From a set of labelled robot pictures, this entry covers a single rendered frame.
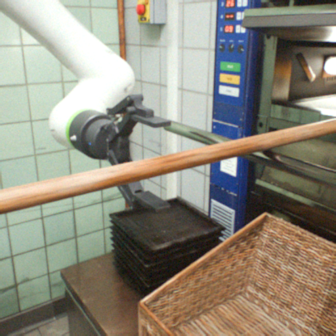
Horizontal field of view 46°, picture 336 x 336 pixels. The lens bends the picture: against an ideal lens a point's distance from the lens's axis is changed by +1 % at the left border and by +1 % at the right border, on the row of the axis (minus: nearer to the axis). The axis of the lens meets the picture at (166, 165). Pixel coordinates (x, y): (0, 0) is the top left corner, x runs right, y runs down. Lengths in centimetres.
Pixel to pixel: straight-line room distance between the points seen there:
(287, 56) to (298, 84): 11
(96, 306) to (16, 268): 77
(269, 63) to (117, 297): 86
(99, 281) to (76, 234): 67
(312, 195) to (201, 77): 58
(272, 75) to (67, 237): 127
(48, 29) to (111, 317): 82
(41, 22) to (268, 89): 67
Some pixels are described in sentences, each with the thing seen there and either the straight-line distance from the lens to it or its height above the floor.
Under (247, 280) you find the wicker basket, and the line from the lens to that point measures 132.
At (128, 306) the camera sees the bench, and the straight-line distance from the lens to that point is 129.
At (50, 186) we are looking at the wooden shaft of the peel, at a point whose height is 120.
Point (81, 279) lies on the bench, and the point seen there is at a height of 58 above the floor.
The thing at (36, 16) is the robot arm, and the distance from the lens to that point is 87.
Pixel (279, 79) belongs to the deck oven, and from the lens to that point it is 123.
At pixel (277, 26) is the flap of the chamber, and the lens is 101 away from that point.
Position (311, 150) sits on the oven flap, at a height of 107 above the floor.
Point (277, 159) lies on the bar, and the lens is 73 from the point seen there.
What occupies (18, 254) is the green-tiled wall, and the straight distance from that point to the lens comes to 197.
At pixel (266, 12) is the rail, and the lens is 104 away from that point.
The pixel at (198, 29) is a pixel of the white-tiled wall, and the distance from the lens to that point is 145.
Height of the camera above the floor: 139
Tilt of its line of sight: 19 degrees down
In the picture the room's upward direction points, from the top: straight up
